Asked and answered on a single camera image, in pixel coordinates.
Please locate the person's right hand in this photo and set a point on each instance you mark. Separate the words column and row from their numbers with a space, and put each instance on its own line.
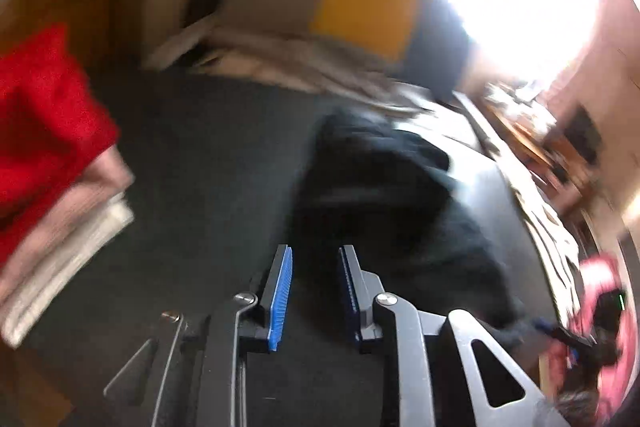
column 595, row 406

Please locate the beige crumpled cloth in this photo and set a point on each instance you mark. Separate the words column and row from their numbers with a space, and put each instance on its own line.
column 302, row 63

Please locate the red folded garment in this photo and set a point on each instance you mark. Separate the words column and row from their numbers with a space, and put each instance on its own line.
column 52, row 129

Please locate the black knitted garment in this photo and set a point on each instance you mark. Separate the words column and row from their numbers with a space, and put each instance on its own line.
column 387, row 193

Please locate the grey yellow black cushion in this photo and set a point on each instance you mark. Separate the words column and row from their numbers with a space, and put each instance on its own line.
column 421, row 40

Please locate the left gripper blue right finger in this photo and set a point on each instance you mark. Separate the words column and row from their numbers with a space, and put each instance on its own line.
column 359, row 289

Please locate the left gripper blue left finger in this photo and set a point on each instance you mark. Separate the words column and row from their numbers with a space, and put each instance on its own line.
column 261, row 326

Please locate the cluttered wooden side table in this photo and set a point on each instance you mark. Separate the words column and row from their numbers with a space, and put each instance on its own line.
column 561, row 156

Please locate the white folded towel stack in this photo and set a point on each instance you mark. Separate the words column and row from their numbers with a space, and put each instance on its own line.
column 91, row 213

